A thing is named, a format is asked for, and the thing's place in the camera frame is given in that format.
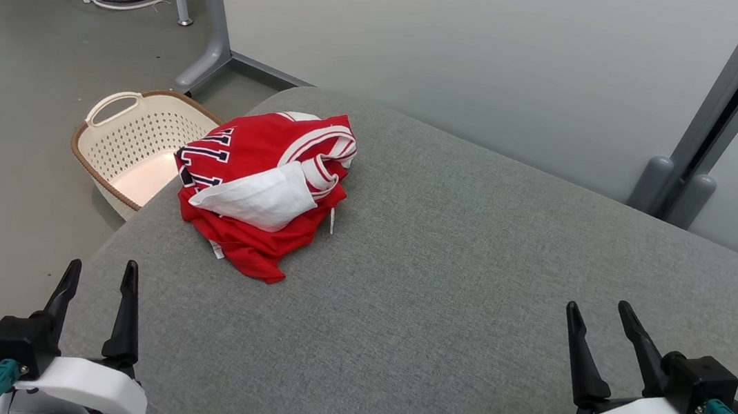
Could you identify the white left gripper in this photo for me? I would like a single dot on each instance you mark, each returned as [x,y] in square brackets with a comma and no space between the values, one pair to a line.
[91,387]

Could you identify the red basketball jersey white trim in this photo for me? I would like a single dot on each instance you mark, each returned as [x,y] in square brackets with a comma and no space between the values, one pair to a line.
[258,146]

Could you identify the cream laundry basket brown rim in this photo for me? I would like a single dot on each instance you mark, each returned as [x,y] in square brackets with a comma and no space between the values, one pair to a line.
[140,139]

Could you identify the grey partition leg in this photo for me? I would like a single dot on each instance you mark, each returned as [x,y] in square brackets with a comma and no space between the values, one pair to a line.
[214,43]

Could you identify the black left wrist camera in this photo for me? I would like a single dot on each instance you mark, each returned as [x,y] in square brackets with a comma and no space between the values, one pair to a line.
[17,340]

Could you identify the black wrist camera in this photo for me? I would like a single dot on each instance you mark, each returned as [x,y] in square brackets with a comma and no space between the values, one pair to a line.
[699,387]
[17,340]

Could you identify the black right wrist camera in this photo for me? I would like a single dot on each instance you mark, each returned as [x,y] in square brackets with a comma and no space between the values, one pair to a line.
[699,387]

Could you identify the grey slotted partition post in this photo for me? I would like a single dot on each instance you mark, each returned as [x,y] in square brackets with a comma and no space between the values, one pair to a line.
[721,101]

